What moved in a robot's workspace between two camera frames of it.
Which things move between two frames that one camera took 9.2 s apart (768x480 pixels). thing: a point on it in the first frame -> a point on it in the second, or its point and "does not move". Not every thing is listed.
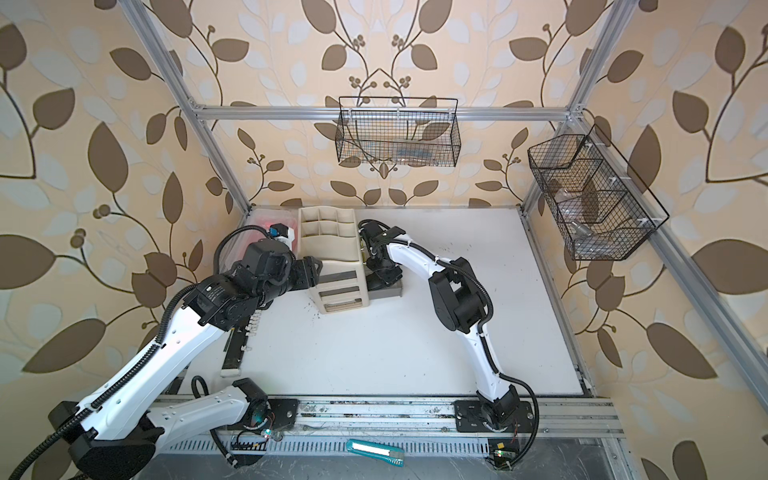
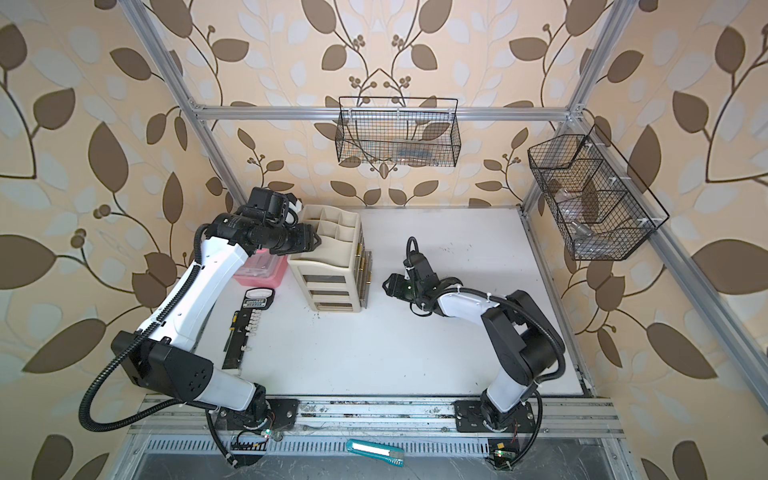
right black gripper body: [385, 273] -> [411, 293]
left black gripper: [306, 275] -> [304, 239]
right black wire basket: [603, 209] does not move
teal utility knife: [389, 454] does not move
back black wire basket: [398, 131] does not move
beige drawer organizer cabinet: [331, 235] does not move
